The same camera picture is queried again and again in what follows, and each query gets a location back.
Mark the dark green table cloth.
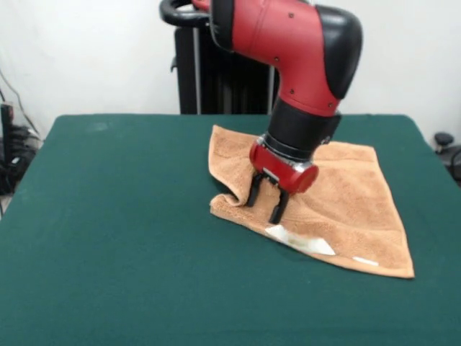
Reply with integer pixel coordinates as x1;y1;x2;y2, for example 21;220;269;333
0;113;461;346

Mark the black cable bundle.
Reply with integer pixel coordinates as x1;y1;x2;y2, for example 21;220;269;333
0;124;45;198

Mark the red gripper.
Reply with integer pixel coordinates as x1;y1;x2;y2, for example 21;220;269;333
246;136;320;223

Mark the tan terry towel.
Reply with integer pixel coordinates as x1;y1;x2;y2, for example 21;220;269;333
207;125;416;279

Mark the black robot pedestal with handle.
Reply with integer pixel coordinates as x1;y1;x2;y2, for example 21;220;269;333
160;0;282;115

